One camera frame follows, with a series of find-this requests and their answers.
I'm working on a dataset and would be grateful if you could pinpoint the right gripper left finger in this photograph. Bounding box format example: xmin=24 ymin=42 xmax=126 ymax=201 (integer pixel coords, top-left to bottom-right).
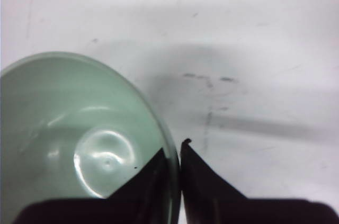
xmin=14 ymin=149 xmax=170 ymax=223

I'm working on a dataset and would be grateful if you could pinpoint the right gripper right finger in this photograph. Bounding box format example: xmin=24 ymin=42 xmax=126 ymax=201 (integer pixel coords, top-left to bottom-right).
xmin=180 ymin=139 xmax=338 ymax=223

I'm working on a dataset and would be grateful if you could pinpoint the green bowl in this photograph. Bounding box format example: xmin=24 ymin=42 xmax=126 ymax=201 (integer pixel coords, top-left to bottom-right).
xmin=1 ymin=52 xmax=180 ymax=223

